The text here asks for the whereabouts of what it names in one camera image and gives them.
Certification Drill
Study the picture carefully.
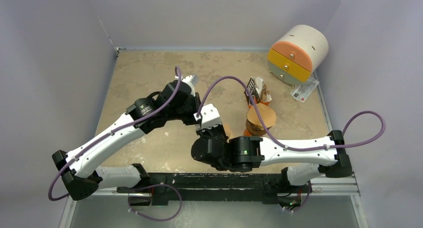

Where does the light bamboo dripper stand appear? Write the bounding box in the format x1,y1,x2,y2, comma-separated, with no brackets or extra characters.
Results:
222,123,233,139

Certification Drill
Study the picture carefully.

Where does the orange glass carafe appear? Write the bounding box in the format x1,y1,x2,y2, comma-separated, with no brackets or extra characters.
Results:
243,129,256,136

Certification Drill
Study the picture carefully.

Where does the dark walnut dripper stand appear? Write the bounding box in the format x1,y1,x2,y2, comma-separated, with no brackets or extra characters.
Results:
245,120,266,136

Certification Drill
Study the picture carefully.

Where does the coffee paper filter box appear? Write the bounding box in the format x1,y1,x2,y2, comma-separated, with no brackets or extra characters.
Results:
244,77,272,108

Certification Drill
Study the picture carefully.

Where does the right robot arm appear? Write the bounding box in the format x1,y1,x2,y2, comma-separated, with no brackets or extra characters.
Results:
191,104,353,192

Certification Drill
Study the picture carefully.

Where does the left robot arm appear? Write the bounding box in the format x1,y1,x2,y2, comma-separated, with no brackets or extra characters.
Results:
48,74,200,201

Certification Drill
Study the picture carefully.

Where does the paper leaflet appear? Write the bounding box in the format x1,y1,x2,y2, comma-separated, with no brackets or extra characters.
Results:
290,77,320,103

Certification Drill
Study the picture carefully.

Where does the round drawer organizer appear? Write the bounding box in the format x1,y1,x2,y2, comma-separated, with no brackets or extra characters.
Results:
267,24,329,86

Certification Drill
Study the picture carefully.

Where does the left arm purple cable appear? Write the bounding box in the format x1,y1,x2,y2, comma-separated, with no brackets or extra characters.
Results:
47,65,183,202

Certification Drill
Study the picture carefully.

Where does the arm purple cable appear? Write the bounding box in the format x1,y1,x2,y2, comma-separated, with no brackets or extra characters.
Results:
47,65,183,202
197,75,387,152

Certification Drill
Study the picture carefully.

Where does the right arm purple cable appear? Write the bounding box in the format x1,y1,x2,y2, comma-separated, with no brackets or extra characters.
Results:
197,75,387,152

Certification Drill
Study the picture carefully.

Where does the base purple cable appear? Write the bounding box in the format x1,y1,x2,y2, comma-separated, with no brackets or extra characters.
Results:
127,183,183,223

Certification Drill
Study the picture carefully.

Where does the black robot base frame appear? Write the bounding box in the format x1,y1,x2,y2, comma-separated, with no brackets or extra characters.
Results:
117,169,311,209

